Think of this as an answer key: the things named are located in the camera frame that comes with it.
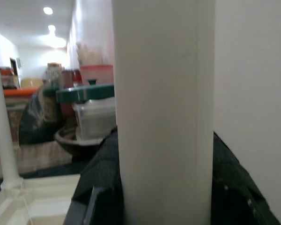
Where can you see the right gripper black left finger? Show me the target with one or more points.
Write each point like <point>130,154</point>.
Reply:
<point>100,208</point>

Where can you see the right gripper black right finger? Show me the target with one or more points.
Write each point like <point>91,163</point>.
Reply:
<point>236,206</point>

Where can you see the white plastic children table top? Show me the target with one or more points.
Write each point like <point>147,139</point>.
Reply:
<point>37,199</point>

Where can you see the white plastic table leg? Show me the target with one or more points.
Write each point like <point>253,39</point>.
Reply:
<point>164,105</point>
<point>4,129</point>

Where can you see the black tablecloth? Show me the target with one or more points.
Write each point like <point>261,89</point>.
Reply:
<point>100,154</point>

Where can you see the black wok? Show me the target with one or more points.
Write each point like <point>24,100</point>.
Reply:
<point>68,143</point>

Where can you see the beige cloth-covered bench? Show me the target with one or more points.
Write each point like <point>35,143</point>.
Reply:
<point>42,157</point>

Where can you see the clear plastic storage bin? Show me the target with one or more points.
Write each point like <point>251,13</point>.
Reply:
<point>96,119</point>

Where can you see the green round pot lid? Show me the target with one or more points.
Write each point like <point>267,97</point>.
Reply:
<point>84,93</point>

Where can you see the pink plastic container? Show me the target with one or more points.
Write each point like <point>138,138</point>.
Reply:
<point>96,73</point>

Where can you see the orange-lidded storage box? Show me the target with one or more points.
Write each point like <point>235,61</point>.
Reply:
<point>14,98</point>

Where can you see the clear jar brown lid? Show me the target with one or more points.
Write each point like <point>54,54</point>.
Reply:
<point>53,75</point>

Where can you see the round white ceiling light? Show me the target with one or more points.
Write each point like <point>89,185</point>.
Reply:
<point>48,10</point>
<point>52,28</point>

